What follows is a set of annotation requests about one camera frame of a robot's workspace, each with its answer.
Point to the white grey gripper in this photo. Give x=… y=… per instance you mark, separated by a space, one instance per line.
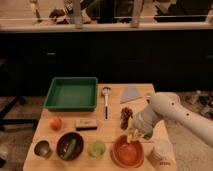
x=143 y=124

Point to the dark bowl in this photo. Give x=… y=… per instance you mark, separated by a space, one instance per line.
x=64 y=142

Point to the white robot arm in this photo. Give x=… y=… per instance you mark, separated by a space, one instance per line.
x=167 y=105

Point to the brown wooden block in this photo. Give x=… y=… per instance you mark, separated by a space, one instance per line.
x=85 y=124

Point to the grey folded cloth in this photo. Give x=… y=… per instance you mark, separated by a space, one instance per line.
x=130 y=93

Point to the red bowl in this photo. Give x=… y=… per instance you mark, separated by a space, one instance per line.
x=127 y=155

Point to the orange tomato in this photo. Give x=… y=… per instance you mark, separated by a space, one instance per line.
x=55 y=123

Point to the green cucumber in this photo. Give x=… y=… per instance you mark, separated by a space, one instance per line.
x=70 y=149

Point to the small metal cup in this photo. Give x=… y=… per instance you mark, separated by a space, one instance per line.
x=42 y=149

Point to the light green cup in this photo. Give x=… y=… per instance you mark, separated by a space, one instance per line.
x=97 y=148

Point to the dark red grapes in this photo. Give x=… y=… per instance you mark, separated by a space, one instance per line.
x=126 y=113

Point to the green plastic tray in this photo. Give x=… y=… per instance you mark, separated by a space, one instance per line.
x=72 y=94

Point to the yellow banana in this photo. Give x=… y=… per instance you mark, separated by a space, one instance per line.
x=133 y=136

